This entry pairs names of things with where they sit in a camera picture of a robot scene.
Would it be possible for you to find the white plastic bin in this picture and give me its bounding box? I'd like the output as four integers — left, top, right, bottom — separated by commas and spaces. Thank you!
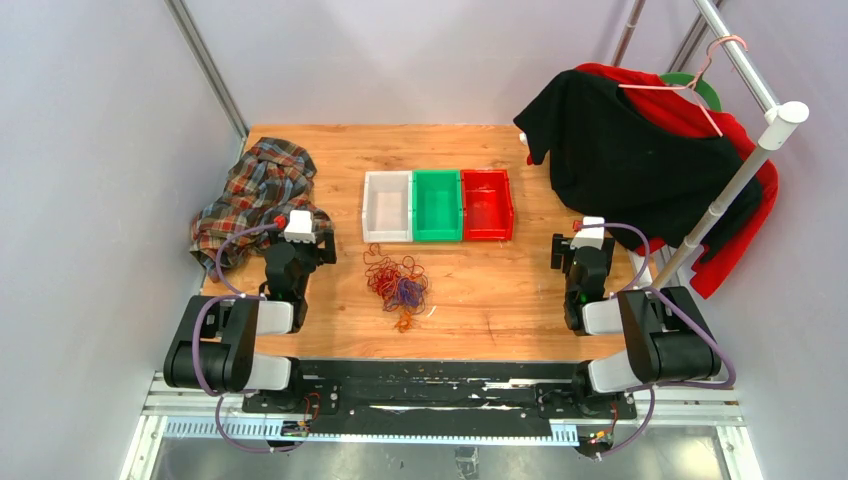
361, 170, 413, 243

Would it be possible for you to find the red plastic bin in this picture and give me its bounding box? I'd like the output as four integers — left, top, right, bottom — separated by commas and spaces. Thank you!
460, 169, 514, 241

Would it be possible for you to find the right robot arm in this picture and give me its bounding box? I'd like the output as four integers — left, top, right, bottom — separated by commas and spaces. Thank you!
551, 233, 722, 417

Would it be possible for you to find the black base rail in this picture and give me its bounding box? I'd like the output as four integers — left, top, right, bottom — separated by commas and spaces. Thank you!
241, 359, 636, 438

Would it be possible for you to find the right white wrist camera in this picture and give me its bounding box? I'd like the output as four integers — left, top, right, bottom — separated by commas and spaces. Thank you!
570, 216, 605, 250

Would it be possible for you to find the white clothes rack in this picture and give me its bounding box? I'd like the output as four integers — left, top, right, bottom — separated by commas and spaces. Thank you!
609, 0, 811, 293

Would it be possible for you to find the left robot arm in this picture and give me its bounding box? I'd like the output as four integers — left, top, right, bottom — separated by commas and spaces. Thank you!
162, 230, 337, 413

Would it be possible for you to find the green hanger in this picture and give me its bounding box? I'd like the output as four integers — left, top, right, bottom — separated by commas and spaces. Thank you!
659, 72, 723, 112

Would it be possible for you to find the green plastic bin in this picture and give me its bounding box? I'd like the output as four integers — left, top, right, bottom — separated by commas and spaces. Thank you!
412, 170, 463, 242

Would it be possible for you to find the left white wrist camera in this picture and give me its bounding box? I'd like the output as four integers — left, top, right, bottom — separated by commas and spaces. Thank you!
283, 210, 317, 244

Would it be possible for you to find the red shirt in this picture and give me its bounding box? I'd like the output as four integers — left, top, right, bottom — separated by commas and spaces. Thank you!
526, 62, 781, 300

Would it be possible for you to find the black shirt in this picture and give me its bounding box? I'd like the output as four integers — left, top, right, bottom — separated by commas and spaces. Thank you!
514, 63, 754, 248

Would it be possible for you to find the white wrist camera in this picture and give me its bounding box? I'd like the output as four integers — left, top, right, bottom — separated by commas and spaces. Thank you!
283, 210, 317, 244
570, 216, 605, 250

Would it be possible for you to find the red cable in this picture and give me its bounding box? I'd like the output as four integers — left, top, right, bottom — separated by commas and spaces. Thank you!
362, 243, 425, 313

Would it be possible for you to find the plaid flannel shirt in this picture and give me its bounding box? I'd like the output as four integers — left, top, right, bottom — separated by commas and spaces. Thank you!
189, 137, 333, 282

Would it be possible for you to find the pink wire hanger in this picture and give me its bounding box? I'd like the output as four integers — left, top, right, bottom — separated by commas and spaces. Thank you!
619, 35, 748, 137

